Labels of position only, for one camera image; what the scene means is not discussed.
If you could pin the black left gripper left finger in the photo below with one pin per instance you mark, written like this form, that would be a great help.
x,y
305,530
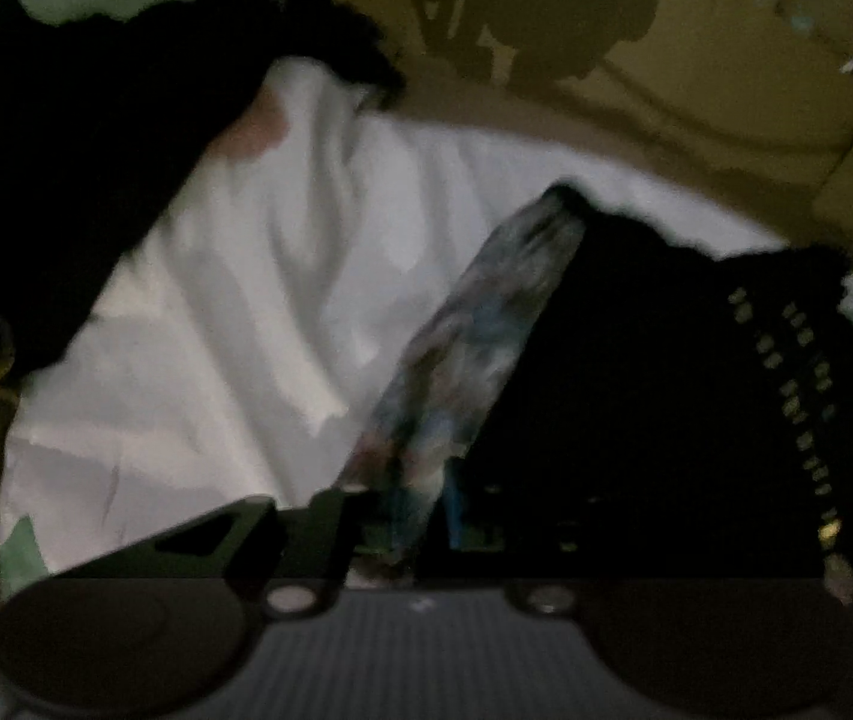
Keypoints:
x,y
287,562

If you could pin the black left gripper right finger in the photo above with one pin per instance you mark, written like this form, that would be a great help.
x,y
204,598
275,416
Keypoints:
x,y
531,562

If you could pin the teddy bear print cloth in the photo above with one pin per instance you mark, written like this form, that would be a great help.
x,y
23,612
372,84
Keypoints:
x,y
455,367

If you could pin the black hoodie with white logo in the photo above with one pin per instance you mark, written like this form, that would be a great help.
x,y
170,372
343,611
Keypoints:
x,y
682,425

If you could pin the white printed bed sheet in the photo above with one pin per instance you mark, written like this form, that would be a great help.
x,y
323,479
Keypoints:
x,y
240,349

